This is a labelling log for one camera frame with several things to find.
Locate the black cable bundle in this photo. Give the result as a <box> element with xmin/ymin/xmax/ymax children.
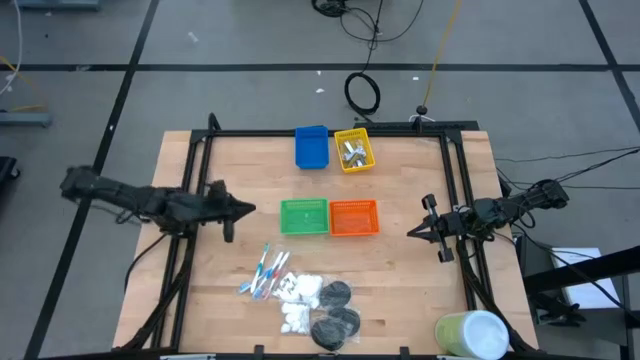
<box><xmin>311</xmin><ymin>0</ymin><xmax>349</xmax><ymax>19</ymax></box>

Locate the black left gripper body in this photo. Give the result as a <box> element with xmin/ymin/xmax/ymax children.
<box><xmin>199</xmin><ymin>179</ymin><xmax>239</xmax><ymax>245</ymax></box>

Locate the plain bag of cotton balls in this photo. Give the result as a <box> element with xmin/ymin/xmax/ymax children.
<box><xmin>278</xmin><ymin>301</ymin><xmax>311</xmax><ymax>336</ymax></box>

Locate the blue plastic basket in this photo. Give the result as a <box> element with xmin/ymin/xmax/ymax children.
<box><xmin>294</xmin><ymin>125</ymin><xmax>331</xmax><ymax>171</ymax></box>

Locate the grey metal foot bar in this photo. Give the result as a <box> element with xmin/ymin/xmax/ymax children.
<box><xmin>0</xmin><ymin>111</ymin><xmax>54</xmax><ymax>128</ymax></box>
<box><xmin>17</xmin><ymin>0</ymin><xmax>101</xmax><ymax>12</ymax></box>

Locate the white cardboard box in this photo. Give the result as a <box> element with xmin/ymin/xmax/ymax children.
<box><xmin>549</xmin><ymin>246</ymin><xmax>622</xmax><ymax>311</ymax></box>

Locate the red white toothbrush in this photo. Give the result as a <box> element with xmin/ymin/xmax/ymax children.
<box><xmin>262</xmin><ymin>250</ymin><xmax>292</xmax><ymax>300</ymax></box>

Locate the green plastic basket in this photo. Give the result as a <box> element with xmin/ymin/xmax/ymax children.
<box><xmin>279</xmin><ymin>197</ymin><xmax>331</xmax><ymax>236</ymax></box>

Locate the labelled bag of cotton balls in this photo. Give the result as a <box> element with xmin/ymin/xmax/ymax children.
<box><xmin>274</xmin><ymin>271</ymin><xmax>325</xmax><ymax>309</ymax></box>

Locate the black aluminium table frame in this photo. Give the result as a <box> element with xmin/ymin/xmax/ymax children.
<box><xmin>117</xmin><ymin>112</ymin><xmax>531</xmax><ymax>360</ymax></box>

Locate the black metal beam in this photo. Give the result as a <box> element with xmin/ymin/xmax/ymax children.
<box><xmin>522</xmin><ymin>246</ymin><xmax>640</xmax><ymax>297</ymax></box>

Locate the black hanging cable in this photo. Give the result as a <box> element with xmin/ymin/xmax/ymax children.
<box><xmin>360</xmin><ymin>0</ymin><xmax>386</xmax><ymax>76</ymax></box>

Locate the bagged black bath sponge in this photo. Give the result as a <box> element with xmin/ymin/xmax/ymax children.
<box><xmin>327</xmin><ymin>305</ymin><xmax>362</xmax><ymax>339</ymax></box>
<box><xmin>318</xmin><ymin>279</ymin><xmax>353</xmax><ymax>310</ymax></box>
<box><xmin>309</xmin><ymin>317</ymin><xmax>347</xmax><ymax>352</ymax></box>

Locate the black cable coil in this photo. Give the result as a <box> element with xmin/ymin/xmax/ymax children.
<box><xmin>343</xmin><ymin>71</ymin><xmax>383</xmax><ymax>117</ymax></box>

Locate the yellow plastic basket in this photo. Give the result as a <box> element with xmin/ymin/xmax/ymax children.
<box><xmin>333</xmin><ymin>127</ymin><xmax>377</xmax><ymax>175</ymax></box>

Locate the orange plastic basket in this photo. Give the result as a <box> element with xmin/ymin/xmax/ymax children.
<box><xmin>328</xmin><ymin>198</ymin><xmax>381</xmax><ymax>238</ymax></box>

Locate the blue red toothbrush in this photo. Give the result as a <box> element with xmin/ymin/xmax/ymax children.
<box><xmin>252</xmin><ymin>249</ymin><xmax>285</xmax><ymax>300</ymax></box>

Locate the yellow hanging cable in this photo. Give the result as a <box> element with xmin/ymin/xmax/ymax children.
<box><xmin>417</xmin><ymin>0</ymin><xmax>464</xmax><ymax>117</ymax></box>

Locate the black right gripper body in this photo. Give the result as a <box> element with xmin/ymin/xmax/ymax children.
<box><xmin>422</xmin><ymin>193</ymin><xmax>476</xmax><ymax>264</ymax></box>

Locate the green white wipes canister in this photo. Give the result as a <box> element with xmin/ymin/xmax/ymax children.
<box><xmin>433</xmin><ymin>308</ymin><xmax>511</xmax><ymax>360</ymax></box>

